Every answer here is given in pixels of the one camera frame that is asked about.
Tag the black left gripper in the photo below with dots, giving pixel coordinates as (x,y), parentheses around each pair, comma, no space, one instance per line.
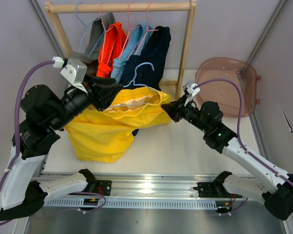
(103,94)

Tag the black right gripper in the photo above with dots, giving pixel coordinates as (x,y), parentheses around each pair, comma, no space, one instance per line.
(176,109)

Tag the yellow shorts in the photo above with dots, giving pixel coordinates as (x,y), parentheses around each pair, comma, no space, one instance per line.
(105,136)

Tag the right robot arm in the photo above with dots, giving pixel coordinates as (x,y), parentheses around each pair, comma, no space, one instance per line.
(274,188)

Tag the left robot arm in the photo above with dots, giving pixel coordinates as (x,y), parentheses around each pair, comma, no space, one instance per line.
(46,114)

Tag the grey shorts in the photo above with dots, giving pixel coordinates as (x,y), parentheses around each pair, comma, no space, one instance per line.
(92,64)

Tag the navy blue shorts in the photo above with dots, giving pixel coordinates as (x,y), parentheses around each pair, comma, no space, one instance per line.
(148,67)

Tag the light blue shorts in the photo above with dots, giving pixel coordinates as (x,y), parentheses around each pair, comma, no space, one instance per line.
(119,66)

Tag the orange shorts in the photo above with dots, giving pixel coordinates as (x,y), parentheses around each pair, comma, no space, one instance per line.
(114,40)

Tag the pink hanger of orange shorts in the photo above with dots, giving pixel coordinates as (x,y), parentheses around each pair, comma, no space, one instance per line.
(103,26)

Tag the pink hanger of navy shorts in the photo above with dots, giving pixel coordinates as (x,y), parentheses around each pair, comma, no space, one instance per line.
(149,22)

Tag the blue hanger of grey shorts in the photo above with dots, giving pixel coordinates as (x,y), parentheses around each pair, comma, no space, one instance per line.
(88,31)

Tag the translucent pink plastic basket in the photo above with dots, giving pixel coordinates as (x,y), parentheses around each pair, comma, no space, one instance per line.
(229,72)

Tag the wooden clothes rack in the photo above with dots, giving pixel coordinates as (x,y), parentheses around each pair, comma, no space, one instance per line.
(53,11)

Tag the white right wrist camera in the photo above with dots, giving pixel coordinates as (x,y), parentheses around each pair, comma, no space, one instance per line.
(191,90)

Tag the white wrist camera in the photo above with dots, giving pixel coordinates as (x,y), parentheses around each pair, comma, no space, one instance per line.
(73,71)
(191,90)

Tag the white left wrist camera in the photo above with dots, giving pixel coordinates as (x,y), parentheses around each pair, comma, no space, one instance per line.
(73,71)

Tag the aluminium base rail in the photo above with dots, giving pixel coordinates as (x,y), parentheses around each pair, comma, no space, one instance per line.
(154,186)

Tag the slotted cable duct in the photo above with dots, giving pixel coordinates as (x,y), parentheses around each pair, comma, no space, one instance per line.
(80,202)

